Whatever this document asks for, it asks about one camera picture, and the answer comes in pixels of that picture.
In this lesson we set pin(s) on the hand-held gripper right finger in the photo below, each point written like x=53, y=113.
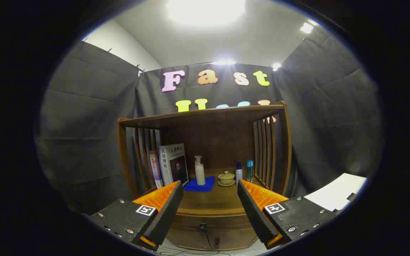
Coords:
x=255, y=213

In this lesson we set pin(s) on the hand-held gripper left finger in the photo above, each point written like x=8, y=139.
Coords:
x=166, y=213

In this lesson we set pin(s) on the brown wooden drawer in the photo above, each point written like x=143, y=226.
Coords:
x=226, y=222

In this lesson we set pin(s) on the brown wooden countertop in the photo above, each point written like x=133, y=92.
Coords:
x=212, y=201

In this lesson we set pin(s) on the brown wooden cabinet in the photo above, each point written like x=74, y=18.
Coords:
x=219, y=138

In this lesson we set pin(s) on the blue folded cloth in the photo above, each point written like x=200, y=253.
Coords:
x=196, y=186

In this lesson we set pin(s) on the white bottle with blue cap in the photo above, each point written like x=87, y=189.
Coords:
x=238, y=176

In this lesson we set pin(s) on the teal bottle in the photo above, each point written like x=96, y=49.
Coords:
x=250, y=172

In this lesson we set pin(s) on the yellow lidded tea cup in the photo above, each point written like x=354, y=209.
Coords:
x=226, y=177

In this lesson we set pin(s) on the purple book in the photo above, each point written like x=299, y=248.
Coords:
x=155, y=169

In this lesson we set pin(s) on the white pump bottle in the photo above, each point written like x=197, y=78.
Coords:
x=200, y=176

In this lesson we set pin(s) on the white book with portrait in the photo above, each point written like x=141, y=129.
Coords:
x=176, y=163

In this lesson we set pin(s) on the white slatted furniture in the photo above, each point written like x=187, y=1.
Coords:
x=333, y=193

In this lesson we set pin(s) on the small ceiling spotlight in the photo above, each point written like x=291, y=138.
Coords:
x=306, y=27

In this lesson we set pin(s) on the large ceiling light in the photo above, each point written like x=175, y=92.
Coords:
x=205, y=10

